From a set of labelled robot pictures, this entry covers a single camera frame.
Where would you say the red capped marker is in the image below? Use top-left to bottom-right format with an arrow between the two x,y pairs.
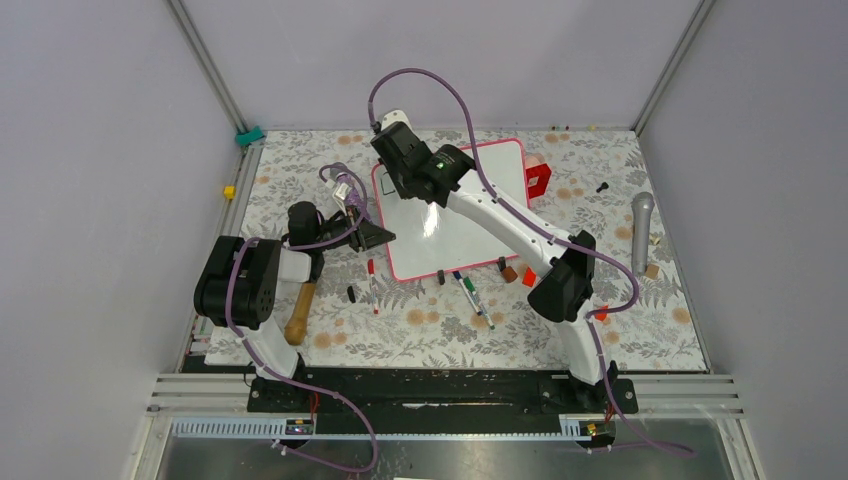
367,258 -> 380,315

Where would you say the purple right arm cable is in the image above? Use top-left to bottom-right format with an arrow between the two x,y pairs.
367,67 -> 697,460

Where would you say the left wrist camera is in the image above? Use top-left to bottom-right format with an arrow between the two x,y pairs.
332,182 -> 360,210

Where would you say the green capped marker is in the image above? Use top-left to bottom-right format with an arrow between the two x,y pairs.
462,276 -> 495,330

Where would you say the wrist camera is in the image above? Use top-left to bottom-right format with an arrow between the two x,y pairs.
332,182 -> 360,210
381,109 -> 412,130

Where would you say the red triangular block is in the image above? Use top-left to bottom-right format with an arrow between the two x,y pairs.
593,305 -> 609,323

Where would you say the red lego brick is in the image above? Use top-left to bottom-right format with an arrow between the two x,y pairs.
524,157 -> 552,200

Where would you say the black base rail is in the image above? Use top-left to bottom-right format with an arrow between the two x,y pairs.
247,365 -> 639,435

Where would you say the red rectangular block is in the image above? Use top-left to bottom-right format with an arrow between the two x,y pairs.
521,267 -> 538,288

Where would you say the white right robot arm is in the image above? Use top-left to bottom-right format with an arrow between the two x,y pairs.
370,121 -> 615,412

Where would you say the pink framed whiteboard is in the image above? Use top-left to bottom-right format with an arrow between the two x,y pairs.
371,138 -> 530,282

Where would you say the teal clamp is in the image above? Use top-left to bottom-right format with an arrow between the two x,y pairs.
235,126 -> 265,148

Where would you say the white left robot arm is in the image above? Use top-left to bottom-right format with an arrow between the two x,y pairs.
193,201 -> 396,411

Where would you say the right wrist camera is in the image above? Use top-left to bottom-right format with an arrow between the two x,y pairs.
381,109 -> 412,130

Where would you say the brown wooden cylinder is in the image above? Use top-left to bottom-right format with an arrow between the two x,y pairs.
500,266 -> 519,284

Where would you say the blue capped marker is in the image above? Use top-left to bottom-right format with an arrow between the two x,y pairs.
452,271 -> 482,315

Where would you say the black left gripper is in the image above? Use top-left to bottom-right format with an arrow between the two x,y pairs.
312,204 -> 394,251

